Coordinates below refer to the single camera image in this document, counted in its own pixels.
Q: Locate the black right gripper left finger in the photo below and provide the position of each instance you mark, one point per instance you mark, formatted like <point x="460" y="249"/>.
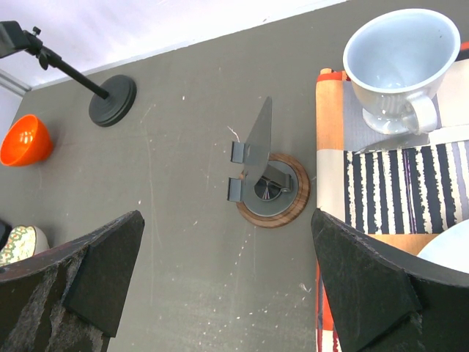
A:
<point x="71" y="297"/>

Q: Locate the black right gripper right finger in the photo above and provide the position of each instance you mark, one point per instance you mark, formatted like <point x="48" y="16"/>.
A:
<point x="384" y="299"/>

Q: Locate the grey metal phone stand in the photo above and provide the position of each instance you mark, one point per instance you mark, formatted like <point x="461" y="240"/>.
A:
<point x="273" y="189"/>

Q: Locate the patterned floral small bowl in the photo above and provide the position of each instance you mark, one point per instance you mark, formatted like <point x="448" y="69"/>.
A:
<point x="23" y="242"/>

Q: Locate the white plate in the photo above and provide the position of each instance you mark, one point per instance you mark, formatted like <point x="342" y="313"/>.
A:
<point x="449" y="249"/>

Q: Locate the colourful patchwork placemat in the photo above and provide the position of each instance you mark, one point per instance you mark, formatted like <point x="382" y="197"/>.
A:
<point x="403" y="195"/>

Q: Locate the orange bowl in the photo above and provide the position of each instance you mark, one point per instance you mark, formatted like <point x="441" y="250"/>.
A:
<point x="27" y="142"/>

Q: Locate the light blue ceramic cup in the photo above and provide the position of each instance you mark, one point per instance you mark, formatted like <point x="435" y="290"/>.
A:
<point x="396" y="63"/>

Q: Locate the black camera stand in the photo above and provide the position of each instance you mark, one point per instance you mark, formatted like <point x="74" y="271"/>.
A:
<point x="111" y="101"/>

